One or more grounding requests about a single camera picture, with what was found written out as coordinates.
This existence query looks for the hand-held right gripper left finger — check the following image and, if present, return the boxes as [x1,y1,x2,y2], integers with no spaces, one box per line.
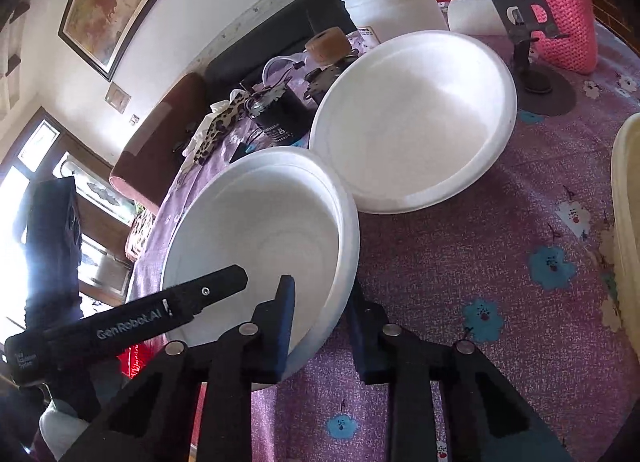
[60,275,296,462]

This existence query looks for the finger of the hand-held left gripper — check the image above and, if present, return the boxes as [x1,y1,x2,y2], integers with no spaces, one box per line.
[165,265,249,325]

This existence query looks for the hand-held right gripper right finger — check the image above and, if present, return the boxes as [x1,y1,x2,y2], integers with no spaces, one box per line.
[346,282,576,462]

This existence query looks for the white foam bowl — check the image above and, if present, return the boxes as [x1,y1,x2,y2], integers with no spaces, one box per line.
[309,30,519,215]
[160,146,361,390]

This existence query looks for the cream plastic bowl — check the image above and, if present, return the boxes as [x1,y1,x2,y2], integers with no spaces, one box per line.
[611,112,640,334]

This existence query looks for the purple floral tablecloth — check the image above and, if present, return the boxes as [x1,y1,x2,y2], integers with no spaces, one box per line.
[125,17,640,462]

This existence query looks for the brown sofa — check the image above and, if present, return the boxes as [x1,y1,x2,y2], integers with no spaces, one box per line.
[109,72,210,215]

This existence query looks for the leopard print pouch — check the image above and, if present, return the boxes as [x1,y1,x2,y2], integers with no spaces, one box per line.
[192,91,252,166]

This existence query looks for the wooden glass door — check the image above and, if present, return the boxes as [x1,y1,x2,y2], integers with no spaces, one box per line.
[0,107,136,323]

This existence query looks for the clear plastic bag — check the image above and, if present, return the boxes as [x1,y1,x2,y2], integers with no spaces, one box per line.
[262,55,307,89]

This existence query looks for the black jar with cork lid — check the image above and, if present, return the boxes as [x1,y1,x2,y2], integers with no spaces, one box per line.
[304,27,362,104]

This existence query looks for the black phone stand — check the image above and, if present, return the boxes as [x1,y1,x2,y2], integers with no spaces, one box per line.
[464,0,577,116]

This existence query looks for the white plastic jar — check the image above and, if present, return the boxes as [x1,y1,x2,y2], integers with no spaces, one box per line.
[340,0,449,44]

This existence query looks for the white box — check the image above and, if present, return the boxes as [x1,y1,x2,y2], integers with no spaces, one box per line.
[446,0,507,36]

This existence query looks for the bottle in pink knit sleeve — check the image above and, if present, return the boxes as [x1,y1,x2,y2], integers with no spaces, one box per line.
[507,0,600,74]

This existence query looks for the wall plaque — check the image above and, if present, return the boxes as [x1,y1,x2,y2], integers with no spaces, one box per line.
[104,83,132,114]

